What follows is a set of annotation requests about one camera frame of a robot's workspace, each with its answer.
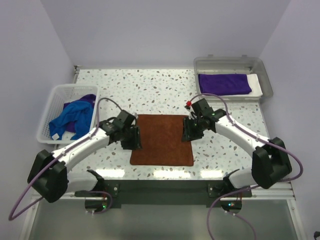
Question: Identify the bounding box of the white folded towel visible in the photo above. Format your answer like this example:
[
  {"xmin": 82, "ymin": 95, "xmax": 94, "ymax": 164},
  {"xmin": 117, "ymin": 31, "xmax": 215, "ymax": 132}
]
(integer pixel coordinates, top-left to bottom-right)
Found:
[{"xmin": 220, "ymin": 74, "xmax": 263, "ymax": 98}]

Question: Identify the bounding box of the blue towel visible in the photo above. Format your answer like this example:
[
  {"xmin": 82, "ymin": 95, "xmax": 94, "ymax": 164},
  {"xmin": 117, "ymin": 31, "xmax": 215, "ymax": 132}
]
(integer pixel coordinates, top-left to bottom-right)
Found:
[{"xmin": 48, "ymin": 100, "xmax": 94, "ymax": 141}]

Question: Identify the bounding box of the purple towel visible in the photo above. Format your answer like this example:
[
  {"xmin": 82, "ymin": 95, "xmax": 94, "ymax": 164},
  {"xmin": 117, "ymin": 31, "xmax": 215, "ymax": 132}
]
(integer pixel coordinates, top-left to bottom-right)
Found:
[
  {"xmin": 61, "ymin": 94, "xmax": 96, "ymax": 138},
  {"xmin": 198, "ymin": 74, "xmax": 252, "ymax": 96}
]

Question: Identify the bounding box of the clear plastic bin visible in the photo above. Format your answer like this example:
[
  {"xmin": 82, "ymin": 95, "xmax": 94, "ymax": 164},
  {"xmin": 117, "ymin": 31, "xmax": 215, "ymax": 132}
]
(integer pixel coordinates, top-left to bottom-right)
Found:
[{"xmin": 193, "ymin": 55, "xmax": 274, "ymax": 102}]

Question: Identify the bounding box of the purple towel in basket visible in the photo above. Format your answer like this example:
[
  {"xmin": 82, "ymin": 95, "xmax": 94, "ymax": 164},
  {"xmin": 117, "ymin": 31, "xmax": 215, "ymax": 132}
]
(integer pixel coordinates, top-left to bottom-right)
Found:
[{"xmin": 61, "ymin": 94, "xmax": 96, "ymax": 138}]

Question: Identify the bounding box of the aluminium rail frame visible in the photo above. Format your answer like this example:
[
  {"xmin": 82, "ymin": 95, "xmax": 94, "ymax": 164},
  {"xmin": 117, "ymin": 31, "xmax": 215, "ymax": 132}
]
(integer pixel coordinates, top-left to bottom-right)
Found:
[{"xmin": 31, "ymin": 65, "xmax": 297, "ymax": 201}]

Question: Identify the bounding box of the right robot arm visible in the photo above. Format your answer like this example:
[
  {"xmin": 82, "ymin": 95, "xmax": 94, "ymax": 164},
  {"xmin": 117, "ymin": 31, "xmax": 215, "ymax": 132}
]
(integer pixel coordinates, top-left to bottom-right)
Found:
[{"xmin": 182, "ymin": 98, "xmax": 292, "ymax": 197}]

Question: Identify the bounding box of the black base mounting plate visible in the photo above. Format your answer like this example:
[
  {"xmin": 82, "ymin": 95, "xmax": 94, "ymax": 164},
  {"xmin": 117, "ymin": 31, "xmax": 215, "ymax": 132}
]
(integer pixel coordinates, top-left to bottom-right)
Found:
[{"xmin": 74, "ymin": 179, "xmax": 253, "ymax": 210}]

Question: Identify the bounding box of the brown towel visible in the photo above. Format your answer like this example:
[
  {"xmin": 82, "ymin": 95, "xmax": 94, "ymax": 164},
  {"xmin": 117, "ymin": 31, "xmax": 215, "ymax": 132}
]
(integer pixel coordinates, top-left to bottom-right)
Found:
[{"xmin": 130, "ymin": 114, "xmax": 194, "ymax": 167}]

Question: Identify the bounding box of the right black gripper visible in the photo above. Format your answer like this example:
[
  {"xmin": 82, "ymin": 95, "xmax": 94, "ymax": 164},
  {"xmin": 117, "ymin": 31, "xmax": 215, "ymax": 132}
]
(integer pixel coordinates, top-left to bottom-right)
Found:
[{"xmin": 182, "ymin": 116, "xmax": 206, "ymax": 142}]

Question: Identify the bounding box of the white plastic laundry basket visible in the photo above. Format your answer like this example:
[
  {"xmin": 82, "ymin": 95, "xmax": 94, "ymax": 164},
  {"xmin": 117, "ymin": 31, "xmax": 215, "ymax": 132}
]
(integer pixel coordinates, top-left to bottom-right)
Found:
[{"xmin": 36, "ymin": 83, "xmax": 100, "ymax": 145}]

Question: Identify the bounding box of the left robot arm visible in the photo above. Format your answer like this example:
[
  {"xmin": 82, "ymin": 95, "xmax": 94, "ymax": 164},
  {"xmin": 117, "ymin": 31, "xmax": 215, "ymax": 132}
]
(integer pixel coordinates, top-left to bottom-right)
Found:
[{"xmin": 27, "ymin": 110, "xmax": 142, "ymax": 203}]

